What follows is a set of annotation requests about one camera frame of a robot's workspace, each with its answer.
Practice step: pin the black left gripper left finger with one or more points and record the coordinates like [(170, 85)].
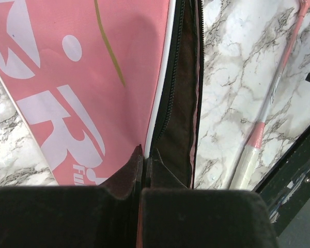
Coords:
[(73, 216)]

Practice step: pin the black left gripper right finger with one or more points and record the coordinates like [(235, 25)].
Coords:
[(171, 215)]

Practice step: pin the pink badminton racket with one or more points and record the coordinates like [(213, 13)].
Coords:
[(252, 147)]

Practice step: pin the pink racket cover bag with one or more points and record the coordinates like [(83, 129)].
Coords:
[(95, 79)]

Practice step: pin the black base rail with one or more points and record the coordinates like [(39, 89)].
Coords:
[(286, 187)]

